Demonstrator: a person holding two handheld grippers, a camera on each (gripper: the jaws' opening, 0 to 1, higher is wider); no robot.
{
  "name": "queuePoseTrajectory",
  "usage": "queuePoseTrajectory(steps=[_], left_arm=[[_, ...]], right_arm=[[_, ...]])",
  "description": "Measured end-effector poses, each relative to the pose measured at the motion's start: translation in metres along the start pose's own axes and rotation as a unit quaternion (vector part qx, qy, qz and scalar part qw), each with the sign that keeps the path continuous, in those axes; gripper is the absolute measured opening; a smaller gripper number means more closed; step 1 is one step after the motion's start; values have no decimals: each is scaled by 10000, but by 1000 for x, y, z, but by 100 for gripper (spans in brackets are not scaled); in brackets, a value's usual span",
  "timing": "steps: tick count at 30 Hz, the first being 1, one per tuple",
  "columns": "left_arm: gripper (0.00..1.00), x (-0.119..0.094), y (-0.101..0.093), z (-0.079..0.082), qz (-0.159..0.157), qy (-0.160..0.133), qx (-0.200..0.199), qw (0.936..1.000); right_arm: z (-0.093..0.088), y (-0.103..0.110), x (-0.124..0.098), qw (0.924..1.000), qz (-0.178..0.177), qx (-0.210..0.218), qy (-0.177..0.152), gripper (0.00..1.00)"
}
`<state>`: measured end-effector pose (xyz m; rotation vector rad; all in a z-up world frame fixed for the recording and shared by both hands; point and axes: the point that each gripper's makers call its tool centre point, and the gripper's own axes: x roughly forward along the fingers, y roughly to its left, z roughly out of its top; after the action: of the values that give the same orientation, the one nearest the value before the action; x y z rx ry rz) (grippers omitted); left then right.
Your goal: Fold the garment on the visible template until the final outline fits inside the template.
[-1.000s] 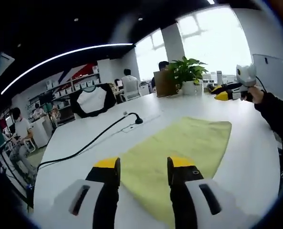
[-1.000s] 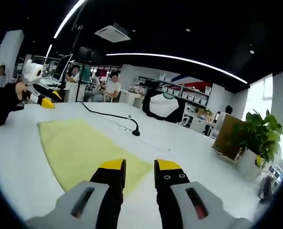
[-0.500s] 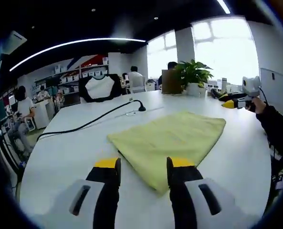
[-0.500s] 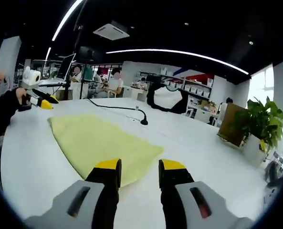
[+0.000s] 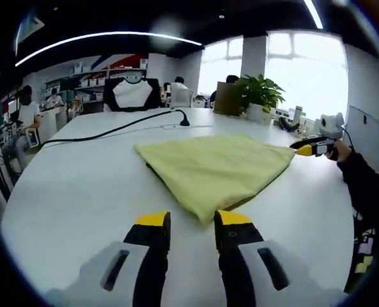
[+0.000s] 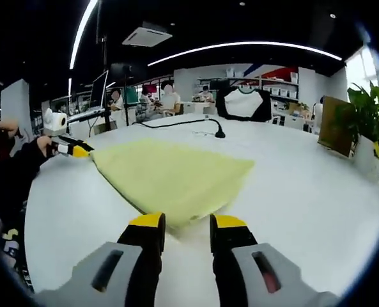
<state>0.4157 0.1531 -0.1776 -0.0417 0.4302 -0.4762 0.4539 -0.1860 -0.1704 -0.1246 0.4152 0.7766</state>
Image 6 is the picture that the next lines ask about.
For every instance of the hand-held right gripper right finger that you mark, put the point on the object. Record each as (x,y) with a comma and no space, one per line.
(227,256)

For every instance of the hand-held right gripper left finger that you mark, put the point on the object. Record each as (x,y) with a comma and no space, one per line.
(144,256)

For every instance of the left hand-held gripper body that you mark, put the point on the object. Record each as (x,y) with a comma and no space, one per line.
(56,121)

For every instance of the yellow blue grey garment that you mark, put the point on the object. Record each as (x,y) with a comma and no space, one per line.
(176,172)

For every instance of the person's left hand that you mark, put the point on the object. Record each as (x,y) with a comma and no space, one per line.
(43,145)

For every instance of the open laptop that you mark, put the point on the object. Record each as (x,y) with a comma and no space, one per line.
(98,91)

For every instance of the teal board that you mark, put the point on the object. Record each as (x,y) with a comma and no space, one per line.
(131,95)

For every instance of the ceiling light strip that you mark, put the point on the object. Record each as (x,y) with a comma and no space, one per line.
(77,36)
(256,42)

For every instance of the person's black printed shirt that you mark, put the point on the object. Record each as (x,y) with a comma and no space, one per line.
(7,249)

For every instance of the black gooseneck microphone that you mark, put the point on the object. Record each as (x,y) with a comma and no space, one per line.
(220,134)

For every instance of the ceiling air conditioner unit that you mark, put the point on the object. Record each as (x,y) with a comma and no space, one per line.
(147,36)

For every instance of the black white raglan shirt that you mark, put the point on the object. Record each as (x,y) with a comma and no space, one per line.
(243,104)

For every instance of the brown cardboard board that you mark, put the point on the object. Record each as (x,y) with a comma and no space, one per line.
(333,128)

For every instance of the shelf with white bins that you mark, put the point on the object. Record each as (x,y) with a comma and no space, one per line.
(282,92)

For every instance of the green potted plant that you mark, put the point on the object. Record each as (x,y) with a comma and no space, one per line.
(374,108)

